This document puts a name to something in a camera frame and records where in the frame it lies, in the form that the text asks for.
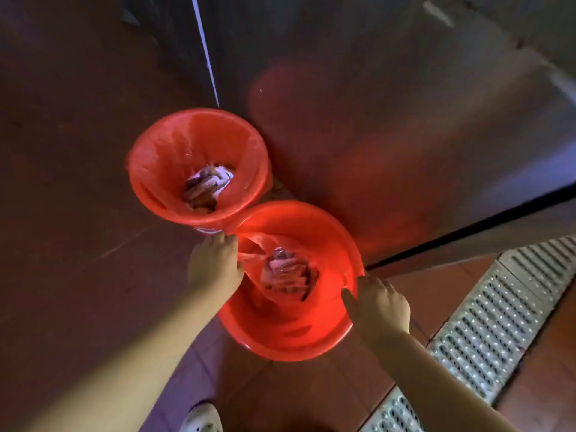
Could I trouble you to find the waste scraps in bin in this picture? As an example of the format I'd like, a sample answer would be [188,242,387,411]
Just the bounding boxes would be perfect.
[182,163,235,215]

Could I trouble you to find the perforated metal drain grate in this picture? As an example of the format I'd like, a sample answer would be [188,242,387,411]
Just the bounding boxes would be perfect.
[359,260,561,432]
[497,235,576,304]

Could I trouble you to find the red-lined trash bin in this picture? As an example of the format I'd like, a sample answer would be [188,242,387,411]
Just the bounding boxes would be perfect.
[125,108,273,235]

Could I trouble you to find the person's right hand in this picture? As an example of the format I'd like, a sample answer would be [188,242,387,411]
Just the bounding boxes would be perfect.
[340,274,411,349]

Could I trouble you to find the person's white shoe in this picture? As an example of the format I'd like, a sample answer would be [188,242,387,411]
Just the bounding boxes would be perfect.
[179,401,224,432]

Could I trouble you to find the stainless steel cabinet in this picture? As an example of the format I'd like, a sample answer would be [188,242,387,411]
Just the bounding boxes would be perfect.
[191,0,576,271]

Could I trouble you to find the person's right forearm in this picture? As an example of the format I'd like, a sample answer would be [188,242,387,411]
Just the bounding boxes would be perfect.
[369,330,523,432]

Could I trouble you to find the food waste in bag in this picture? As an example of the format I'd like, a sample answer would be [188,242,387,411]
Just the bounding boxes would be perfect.
[260,247,319,302]

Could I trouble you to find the red plastic bucket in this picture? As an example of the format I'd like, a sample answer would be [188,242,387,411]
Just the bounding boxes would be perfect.
[218,200,366,362]

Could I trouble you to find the person's left forearm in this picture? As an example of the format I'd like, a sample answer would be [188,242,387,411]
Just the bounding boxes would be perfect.
[18,283,237,432]

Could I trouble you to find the person's left hand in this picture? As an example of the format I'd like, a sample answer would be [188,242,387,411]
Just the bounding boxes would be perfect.
[188,232,245,304]

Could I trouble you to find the red plastic bag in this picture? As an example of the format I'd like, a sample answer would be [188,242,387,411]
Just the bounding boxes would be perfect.
[232,232,347,311]

